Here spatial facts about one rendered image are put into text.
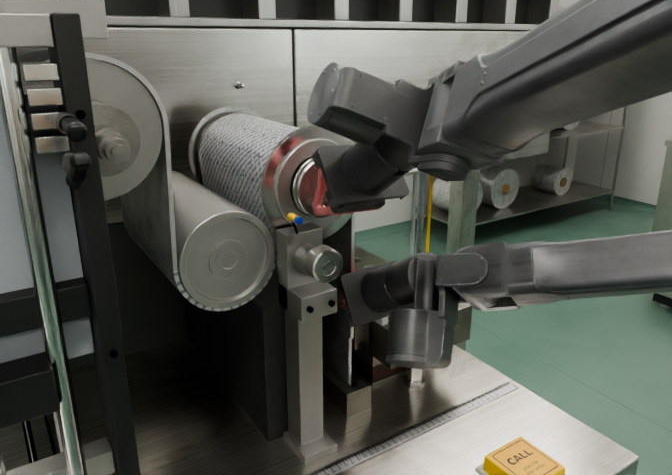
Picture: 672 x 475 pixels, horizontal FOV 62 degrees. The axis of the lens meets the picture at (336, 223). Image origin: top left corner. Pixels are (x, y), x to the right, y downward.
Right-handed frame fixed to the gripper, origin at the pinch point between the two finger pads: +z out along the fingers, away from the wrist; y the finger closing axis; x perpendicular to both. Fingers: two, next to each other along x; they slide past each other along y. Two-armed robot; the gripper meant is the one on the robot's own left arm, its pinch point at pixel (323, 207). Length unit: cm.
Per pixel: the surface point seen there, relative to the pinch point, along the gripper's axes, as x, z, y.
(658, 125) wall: 91, 142, 465
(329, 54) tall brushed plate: 36.0, 16.6, 25.2
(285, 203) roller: 2.1, 2.8, -3.1
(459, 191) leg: 18, 49, 83
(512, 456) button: -35.0, 3.4, 17.7
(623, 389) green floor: -61, 100, 193
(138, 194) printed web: 10.5, 15.2, -15.8
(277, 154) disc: 7.1, -0.4, -4.1
